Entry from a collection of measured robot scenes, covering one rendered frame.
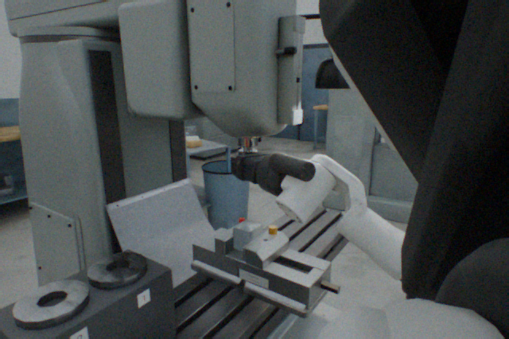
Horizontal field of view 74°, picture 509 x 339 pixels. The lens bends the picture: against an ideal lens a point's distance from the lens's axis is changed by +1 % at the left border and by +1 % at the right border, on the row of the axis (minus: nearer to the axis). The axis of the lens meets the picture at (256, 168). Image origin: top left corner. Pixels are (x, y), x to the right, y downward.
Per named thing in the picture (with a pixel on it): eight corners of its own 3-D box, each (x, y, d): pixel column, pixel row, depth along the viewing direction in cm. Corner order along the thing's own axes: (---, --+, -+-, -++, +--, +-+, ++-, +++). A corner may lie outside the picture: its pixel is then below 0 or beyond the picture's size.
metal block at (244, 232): (263, 244, 87) (263, 223, 85) (250, 254, 82) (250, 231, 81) (246, 239, 90) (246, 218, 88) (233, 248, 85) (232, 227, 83)
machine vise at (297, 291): (333, 285, 83) (336, 244, 80) (306, 320, 71) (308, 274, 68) (224, 246, 102) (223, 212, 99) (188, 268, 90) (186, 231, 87)
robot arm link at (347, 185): (313, 161, 66) (371, 203, 62) (285, 193, 64) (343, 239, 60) (316, 147, 60) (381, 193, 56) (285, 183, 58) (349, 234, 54)
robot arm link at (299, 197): (308, 174, 71) (347, 188, 61) (275, 212, 69) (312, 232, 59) (281, 136, 65) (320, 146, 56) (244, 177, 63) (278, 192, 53)
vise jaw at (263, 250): (289, 247, 86) (289, 234, 85) (262, 270, 76) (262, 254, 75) (270, 241, 90) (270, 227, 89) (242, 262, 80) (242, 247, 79)
